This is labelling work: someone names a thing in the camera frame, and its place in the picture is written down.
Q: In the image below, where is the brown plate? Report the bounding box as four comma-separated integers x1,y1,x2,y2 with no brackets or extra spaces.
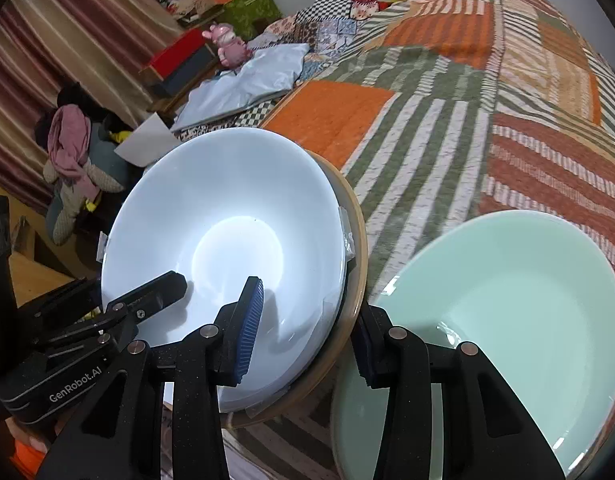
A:
222,152,369,428

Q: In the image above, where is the pale grey plastic bag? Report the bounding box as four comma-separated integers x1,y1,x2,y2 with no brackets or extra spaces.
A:
172,42,311,133

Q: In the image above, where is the white paper sheet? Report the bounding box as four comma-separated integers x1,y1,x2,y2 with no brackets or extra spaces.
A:
114,112,173,166

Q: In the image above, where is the person's orange clothing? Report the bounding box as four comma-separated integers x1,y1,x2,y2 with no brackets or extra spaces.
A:
14,437,50,476

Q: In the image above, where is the striped curtain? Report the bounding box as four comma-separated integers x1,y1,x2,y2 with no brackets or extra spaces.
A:
0,0,183,216

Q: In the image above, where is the pink rabbit toy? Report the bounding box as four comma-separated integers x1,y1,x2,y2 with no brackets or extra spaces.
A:
202,22,253,67

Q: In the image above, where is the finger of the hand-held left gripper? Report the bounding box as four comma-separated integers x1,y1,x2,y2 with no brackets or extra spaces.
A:
17,277,105,323
100,270,188,333

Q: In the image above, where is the grey plush toy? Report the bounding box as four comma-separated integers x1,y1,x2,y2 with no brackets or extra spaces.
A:
42,120,138,247

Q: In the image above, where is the white plate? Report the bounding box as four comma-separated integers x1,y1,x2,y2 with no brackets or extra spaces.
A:
101,127,349,413

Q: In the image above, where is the checkered patchwork quilt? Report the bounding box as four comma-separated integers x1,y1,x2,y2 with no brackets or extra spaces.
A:
174,0,403,141

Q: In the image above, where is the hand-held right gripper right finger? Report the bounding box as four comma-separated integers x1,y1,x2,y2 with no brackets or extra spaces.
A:
351,304,568,480

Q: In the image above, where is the black garment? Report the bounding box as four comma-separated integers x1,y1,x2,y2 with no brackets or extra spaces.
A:
34,81,133,136

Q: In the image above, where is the green plate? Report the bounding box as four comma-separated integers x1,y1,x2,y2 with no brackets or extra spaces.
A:
331,210,615,480

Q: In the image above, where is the striped patchwork blanket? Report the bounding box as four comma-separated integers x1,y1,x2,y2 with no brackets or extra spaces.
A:
222,0,615,480

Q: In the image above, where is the red box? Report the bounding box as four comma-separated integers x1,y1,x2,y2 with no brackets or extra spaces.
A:
140,27,220,98

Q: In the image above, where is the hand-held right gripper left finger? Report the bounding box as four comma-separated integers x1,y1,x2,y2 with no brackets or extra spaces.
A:
34,276,265,480

